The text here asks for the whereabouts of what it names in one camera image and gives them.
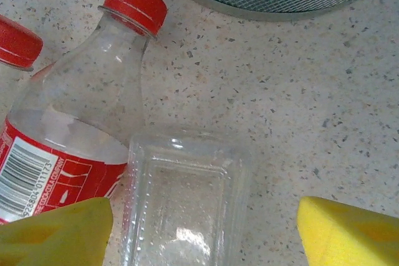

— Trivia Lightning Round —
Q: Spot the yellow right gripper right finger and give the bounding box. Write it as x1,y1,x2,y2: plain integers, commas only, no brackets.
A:
296,196,399,266

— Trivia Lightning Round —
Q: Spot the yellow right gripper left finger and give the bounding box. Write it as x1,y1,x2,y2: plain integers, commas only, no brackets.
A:
0,196,113,266

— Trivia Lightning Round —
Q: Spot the clear bottle orange cap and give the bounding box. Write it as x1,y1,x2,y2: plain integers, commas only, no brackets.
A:
120,128,253,266

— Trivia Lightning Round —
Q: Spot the Coca-Cola bottle red cap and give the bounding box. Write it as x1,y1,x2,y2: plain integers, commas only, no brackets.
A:
0,15,44,123
0,0,169,225

